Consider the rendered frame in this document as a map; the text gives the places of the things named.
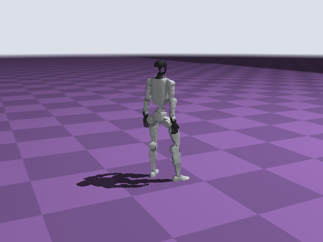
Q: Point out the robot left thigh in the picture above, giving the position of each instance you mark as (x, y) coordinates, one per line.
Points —
(153, 128)

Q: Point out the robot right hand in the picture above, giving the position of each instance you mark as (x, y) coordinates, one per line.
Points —
(175, 127)

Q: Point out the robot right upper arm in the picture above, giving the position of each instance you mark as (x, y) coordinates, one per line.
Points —
(171, 87)

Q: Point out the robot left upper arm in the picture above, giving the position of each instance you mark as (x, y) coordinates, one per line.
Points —
(148, 90)

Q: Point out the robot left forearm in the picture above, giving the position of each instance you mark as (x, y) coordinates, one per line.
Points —
(146, 106)

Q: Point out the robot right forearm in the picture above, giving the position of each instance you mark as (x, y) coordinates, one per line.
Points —
(172, 109)

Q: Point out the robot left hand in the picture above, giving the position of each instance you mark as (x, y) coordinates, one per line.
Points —
(145, 120)

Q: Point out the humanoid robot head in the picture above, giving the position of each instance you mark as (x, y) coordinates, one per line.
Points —
(160, 64)

